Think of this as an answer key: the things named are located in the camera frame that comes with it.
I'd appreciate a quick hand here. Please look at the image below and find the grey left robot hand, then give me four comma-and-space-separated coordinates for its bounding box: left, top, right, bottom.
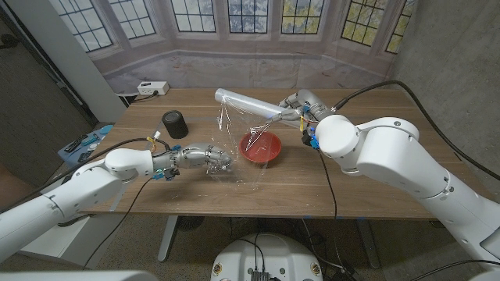
171, 142, 234, 175

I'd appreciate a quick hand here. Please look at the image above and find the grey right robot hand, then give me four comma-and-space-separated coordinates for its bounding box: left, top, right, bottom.
269, 88, 338, 124

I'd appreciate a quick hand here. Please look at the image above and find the transparent cling film sheet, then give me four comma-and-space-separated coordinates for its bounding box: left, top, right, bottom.
212, 98, 275, 193

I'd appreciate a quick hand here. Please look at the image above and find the cling film roll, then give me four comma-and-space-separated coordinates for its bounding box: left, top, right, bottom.
214, 87, 302, 126

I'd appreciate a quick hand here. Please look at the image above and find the black cylindrical speaker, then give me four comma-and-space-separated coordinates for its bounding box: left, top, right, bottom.
161, 109, 190, 140

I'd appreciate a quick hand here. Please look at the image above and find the red bowl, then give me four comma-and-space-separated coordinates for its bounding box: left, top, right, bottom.
238, 130, 283, 165

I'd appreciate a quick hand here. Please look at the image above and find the printed window backdrop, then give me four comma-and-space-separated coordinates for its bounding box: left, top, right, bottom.
48, 0, 419, 95

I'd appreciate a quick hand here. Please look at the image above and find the white power strip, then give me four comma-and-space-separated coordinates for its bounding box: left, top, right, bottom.
137, 80, 170, 97

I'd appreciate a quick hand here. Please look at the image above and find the grey table leg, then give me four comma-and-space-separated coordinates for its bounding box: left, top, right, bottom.
157, 215, 180, 263
356, 219, 382, 270

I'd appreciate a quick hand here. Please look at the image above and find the blue storage box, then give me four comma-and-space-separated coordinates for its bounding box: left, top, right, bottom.
57, 124, 114, 173

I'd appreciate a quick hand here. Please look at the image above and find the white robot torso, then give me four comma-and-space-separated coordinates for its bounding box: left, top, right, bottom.
210, 233, 324, 281

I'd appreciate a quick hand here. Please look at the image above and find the black remote control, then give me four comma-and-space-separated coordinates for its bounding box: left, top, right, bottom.
64, 134, 88, 154

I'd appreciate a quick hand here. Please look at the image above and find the white floor platform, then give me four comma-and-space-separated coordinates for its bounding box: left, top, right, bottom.
19, 212, 127, 270

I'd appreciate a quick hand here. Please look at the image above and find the person's bare leg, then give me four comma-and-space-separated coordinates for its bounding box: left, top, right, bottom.
0, 163, 30, 210

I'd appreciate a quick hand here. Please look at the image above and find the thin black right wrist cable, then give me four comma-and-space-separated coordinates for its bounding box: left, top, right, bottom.
316, 150, 353, 275

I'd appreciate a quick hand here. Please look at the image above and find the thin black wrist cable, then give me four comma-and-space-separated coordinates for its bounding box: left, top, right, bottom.
316, 150, 353, 275
82, 177, 154, 271

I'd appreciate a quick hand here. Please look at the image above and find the thin black left wrist cable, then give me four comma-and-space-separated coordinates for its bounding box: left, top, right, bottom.
82, 177, 154, 271

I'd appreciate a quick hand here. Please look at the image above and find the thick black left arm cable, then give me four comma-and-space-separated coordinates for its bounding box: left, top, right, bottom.
0, 137, 173, 214

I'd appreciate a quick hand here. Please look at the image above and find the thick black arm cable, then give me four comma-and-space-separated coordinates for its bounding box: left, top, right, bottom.
0, 137, 173, 214
334, 80, 500, 183

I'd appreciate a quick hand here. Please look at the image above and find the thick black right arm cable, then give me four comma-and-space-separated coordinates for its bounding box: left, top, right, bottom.
334, 80, 500, 183

